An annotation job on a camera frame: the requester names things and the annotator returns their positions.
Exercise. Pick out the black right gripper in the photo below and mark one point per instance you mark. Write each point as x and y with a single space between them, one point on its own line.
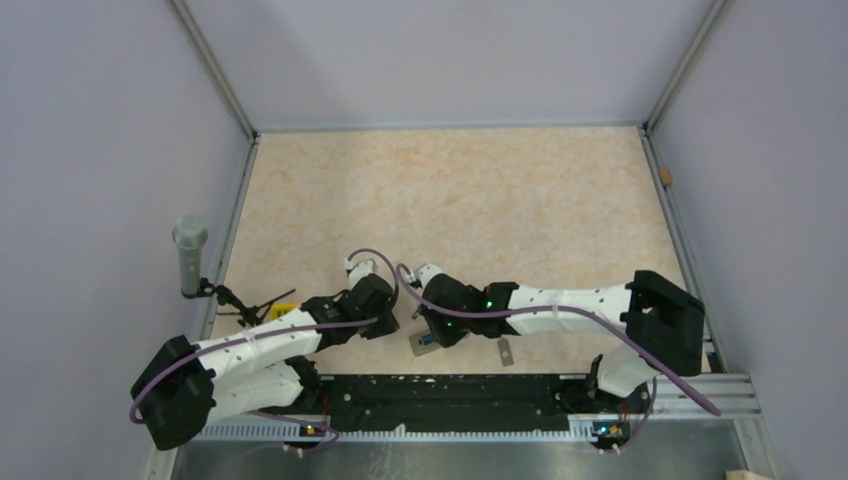
439 334

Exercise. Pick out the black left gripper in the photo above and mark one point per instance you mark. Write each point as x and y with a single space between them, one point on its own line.
387 325

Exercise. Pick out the grey battery cover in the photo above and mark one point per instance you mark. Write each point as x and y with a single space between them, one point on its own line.
505 352

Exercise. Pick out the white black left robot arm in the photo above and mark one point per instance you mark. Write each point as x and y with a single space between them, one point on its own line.
190 385

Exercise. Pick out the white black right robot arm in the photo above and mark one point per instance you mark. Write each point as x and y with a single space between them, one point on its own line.
659 324

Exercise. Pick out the yellow clamp tool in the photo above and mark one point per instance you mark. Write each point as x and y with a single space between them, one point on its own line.
278 310

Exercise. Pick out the grey microphone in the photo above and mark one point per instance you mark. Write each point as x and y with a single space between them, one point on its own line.
190 236

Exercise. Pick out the small tan block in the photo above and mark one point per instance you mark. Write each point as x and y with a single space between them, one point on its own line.
665 176

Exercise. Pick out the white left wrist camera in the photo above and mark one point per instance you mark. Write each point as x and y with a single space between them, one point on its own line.
357 270

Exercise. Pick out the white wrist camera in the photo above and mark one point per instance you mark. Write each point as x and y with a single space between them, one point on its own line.
424 274
357 270

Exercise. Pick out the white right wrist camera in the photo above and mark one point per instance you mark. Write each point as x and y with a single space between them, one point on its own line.
424 274

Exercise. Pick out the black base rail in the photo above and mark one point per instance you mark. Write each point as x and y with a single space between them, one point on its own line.
476 403

